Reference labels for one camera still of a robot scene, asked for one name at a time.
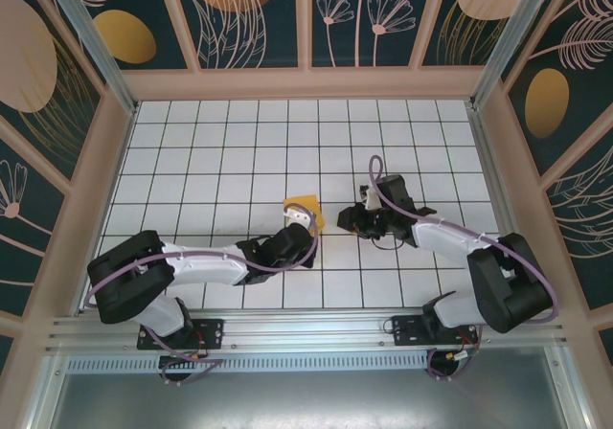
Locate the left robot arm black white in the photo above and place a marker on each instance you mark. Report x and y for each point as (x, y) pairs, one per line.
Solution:
(129, 276)

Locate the aluminium side rail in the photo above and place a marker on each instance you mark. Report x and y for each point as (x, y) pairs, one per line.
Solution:
(503, 209)

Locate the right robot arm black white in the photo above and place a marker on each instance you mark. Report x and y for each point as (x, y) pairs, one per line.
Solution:
(507, 285)

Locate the yellow paper sheet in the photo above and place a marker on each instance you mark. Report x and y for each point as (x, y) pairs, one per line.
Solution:
(299, 201)

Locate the aluminium mounting rail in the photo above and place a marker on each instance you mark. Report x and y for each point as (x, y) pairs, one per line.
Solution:
(306, 328)

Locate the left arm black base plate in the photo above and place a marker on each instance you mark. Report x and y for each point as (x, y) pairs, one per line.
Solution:
(211, 333)

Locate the grey metal sheet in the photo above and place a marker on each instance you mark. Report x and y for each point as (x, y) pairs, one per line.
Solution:
(306, 400)

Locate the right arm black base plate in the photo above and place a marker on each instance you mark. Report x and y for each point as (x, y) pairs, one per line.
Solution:
(407, 333)

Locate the aluminium corner post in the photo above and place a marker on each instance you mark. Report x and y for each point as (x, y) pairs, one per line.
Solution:
(507, 41)
(96, 46)

